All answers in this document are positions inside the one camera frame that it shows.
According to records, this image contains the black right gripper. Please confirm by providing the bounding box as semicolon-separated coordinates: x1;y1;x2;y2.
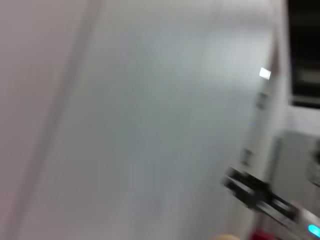
223;166;301;222

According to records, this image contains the orange woven plastic basket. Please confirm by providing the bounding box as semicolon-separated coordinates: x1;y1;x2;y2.
249;230;275;240

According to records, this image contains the grey metal cabinet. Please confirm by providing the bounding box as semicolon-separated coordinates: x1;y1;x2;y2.
271;129;320;187

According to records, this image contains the white post with brackets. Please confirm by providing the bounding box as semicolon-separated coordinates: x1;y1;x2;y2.
239;44;288;176

